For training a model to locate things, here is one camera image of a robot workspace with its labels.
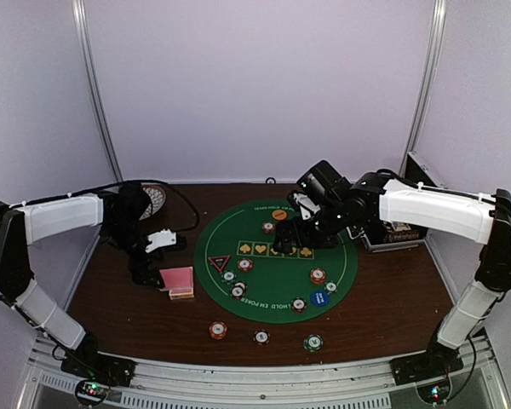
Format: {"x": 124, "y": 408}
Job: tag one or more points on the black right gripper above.
{"x": 283, "y": 233}

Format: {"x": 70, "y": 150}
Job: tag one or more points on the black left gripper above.
{"x": 140, "y": 277}

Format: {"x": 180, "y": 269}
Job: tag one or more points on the red backed card deck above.
{"x": 177, "y": 279}

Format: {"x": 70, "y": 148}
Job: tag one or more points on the orange big blind button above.
{"x": 279, "y": 215}

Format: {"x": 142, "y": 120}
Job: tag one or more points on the blue small blind button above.
{"x": 320, "y": 298}

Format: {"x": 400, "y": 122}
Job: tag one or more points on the black chip bottom mat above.
{"x": 298, "y": 305}

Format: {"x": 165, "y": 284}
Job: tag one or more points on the black chips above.
{"x": 238, "y": 290}

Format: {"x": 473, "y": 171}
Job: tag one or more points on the red five chip stack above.
{"x": 218, "y": 330}

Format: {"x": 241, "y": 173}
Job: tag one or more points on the green chip stack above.
{"x": 313, "y": 343}

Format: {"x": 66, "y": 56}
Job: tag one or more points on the black hundred chip stack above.
{"x": 261, "y": 337}

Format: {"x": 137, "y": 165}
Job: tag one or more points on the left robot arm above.
{"x": 114, "y": 209}

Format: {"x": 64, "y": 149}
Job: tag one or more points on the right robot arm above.
{"x": 484, "y": 219}

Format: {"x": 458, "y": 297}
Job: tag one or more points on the gold playing card box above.
{"x": 181, "y": 294}

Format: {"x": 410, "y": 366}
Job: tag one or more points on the green round poker mat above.
{"x": 276, "y": 278}

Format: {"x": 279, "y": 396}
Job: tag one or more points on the black red triangle button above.
{"x": 219, "y": 262}

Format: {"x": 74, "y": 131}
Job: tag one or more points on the blue ceramic mug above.
{"x": 137, "y": 202}

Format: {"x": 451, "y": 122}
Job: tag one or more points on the floral patterned plate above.
{"x": 157, "y": 197}

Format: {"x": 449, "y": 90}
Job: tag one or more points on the aluminium poker chip case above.
{"x": 391, "y": 236}

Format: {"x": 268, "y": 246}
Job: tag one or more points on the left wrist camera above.
{"x": 165, "y": 239}

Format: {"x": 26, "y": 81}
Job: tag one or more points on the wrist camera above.
{"x": 320, "y": 187}
{"x": 165, "y": 239}

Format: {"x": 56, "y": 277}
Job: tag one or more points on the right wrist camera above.
{"x": 320, "y": 187}

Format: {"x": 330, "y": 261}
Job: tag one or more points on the right aluminium frame post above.
{"x": 431, "y": 62}

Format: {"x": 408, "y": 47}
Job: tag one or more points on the aluminium frame post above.
{"x": 431, "y": 62}
{"x": 82, "y": 28}

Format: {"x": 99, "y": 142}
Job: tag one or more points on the aluminium front rail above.
{"x": 357, "y": 384}

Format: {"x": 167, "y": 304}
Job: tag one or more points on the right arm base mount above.
{"x": 420, "y": 367}

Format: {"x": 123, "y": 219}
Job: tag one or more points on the left aluminium frame post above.
{"x": 82, "y": 28}

